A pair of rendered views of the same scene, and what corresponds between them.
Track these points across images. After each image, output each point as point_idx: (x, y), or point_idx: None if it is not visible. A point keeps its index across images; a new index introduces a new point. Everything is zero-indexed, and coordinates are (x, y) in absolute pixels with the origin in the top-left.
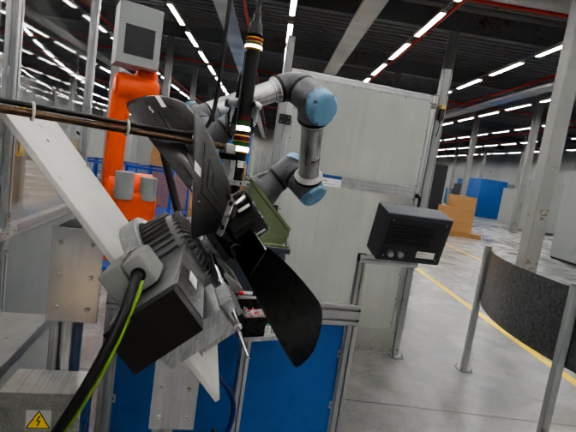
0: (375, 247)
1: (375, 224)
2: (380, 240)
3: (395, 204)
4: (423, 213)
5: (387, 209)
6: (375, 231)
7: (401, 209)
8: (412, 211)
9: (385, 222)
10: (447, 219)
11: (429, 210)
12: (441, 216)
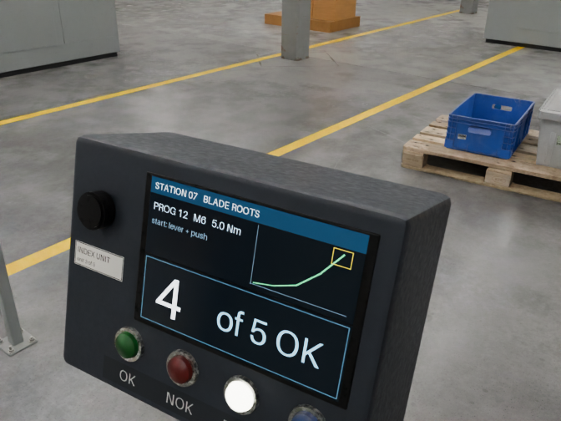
0: (404, 396)
1: (399, 334)
2: (420, 342)
3: (308, 189)
4: (251, 156)
5: (437, 200)
6: (401, 357)
7: (336, 180)
8: (282, 167)
9: (440, 251)
10: (190, 136)
11: (154, 146)
12: (179, 139)
